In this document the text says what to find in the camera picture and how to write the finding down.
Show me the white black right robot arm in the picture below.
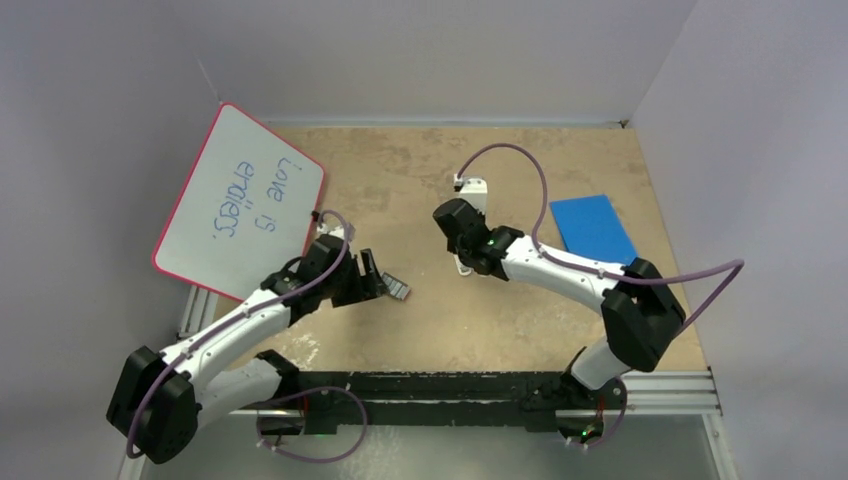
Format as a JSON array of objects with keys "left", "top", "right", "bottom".
[{"left": 433, "top": 198, "right": 685, "bottom": 407}]

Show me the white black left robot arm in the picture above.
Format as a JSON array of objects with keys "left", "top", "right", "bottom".
[{"left": 106, "top": 233, "right": 388, "bottom": 464}]

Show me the blue paper folder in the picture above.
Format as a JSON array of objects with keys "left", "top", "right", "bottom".
[{"left": 549, "top": 195, "right": 637, "bottom": 265}]

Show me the pink framed whiteboard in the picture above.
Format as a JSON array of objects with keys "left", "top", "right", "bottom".
[{"left": 152, "top": 103, "right": 325, "bottom": 300}]

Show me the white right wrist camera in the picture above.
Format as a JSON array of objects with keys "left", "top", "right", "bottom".
[{"left": 453, "top": 174, "right": 488, "bottom": 215}]

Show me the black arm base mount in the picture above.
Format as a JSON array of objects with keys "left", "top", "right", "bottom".
[{"left": 257, "top": 371, "right": 626, "bottom": 435}]

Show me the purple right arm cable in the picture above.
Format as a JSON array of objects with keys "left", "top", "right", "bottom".
[{"left": 453, "top": 143, "right": 746, "bottom": 450}]

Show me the aluminium rail frame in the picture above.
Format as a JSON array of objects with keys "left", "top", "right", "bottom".
[{"left": 106, "top": 290, "right": 721, "bottom": 464}]

